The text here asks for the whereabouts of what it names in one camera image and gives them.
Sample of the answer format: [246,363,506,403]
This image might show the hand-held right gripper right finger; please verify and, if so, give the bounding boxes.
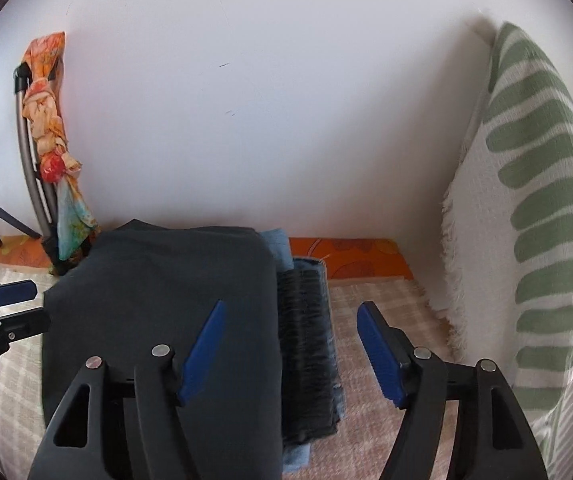
[356,302,549,480]

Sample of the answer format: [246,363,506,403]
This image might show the black pants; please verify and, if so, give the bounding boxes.
[41,219,342,480]

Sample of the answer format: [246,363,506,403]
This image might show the blue jeans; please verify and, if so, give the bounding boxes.
[259,227,348,472]

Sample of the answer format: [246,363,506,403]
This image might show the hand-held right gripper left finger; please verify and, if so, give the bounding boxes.
[29,300,227,480]

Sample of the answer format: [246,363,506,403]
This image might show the pink plaid blanket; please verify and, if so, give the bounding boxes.
[0,265,462,480]

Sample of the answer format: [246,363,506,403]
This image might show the green and white patterned cushion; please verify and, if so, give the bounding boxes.
[439,20,573,480]

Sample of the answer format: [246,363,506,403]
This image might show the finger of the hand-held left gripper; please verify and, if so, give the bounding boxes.
[0,280,40,317]
[0,307,51,349]

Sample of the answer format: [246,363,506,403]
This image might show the orange floral scarf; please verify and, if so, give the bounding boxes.
[21,31,101,261]

